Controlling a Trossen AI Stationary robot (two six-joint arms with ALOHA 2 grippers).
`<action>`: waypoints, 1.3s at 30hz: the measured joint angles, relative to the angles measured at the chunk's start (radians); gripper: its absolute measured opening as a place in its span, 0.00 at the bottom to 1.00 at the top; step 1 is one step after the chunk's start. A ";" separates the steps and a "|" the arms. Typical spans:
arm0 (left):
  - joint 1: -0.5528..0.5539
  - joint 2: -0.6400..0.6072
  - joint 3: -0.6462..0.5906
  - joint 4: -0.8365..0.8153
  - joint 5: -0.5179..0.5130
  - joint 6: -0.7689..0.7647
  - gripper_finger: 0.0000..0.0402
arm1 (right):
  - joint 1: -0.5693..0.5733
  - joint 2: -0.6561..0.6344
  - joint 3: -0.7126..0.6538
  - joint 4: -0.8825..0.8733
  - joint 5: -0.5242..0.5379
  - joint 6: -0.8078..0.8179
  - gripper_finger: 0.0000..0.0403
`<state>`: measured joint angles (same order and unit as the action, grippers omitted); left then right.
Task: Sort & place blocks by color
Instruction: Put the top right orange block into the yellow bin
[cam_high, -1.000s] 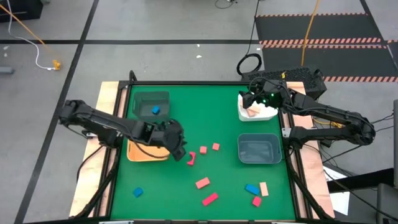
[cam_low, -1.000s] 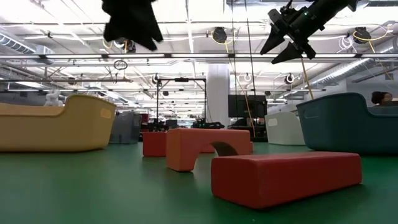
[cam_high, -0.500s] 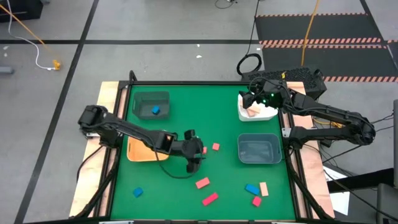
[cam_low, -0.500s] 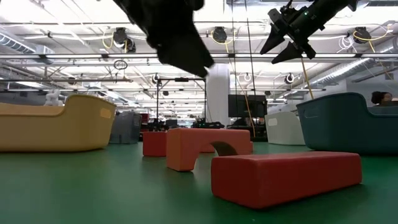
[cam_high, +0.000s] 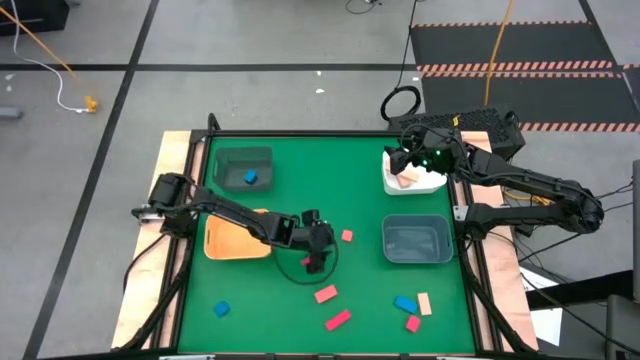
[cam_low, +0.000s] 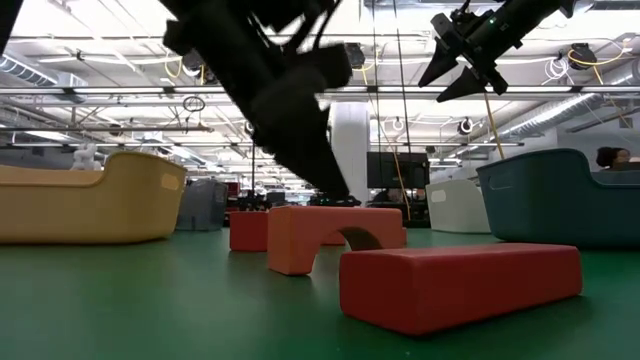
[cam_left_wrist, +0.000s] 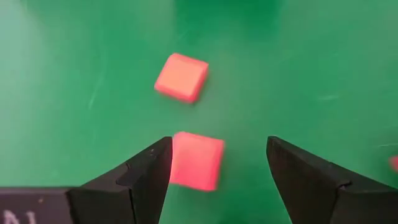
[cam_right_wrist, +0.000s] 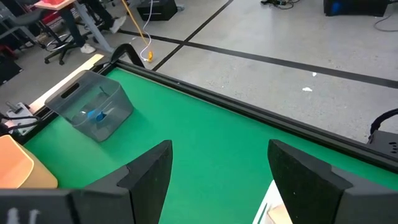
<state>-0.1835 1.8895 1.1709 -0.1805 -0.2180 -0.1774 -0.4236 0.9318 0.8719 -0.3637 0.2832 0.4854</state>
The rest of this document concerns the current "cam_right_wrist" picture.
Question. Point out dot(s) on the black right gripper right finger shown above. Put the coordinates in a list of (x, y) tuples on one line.
[(311, 193)]

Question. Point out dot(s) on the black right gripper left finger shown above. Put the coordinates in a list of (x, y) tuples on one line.
[(143, 186)]

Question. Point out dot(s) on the long natural wood plank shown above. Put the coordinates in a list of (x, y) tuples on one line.
[(278, 216)]

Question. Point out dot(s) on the small blue block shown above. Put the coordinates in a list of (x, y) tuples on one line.
[(92, 114), (101, 117)]

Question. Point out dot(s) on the white plastic bin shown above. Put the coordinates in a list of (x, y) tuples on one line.
[(273, 199)]

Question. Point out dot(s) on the green felt table mat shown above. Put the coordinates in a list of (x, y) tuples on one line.
[(202, 124)]

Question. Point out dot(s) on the dark grey translucent bin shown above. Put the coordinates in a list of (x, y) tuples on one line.
[(77, 99)]

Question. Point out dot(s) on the orange plastic bin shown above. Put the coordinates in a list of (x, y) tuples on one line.
[(18, 168)]

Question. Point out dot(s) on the black office chair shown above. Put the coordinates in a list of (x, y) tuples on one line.
[(60, 51)]

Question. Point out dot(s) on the grey-legged work table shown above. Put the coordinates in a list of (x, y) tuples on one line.
[(90, 28)]

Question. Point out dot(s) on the person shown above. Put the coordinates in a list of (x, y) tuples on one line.
[(74, 28)]

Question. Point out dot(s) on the black floor box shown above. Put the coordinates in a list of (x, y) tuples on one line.
[(157, 9)]

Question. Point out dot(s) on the black equipment case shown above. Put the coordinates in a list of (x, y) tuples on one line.
[(357, 7)]

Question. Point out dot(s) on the black aluminium table frame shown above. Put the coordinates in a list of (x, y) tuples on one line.
[(248, 113)]

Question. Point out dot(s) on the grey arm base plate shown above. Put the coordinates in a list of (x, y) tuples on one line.
[(21, 112)]

